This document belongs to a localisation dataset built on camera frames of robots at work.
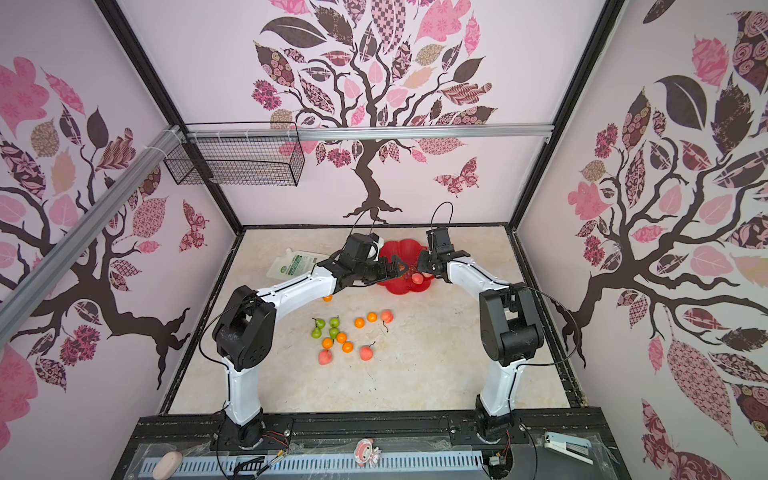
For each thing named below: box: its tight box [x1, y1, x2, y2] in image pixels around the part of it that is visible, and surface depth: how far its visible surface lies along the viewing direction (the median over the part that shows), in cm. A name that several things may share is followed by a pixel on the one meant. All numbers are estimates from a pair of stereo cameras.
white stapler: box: [543, 432, 594, 465], surface depth 71 cm
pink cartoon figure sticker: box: [354, 438, 382, 468], surface depth 70 cm
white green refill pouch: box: [266, 248, 328, 280], surface depth 109 cm
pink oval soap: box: [152, 451, 183, 480], surface depth 69 cm
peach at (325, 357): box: [318, 349, 333, 366], surface depth 86 cm
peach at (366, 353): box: [360, 345, 374, 361], surface depth 87 cm
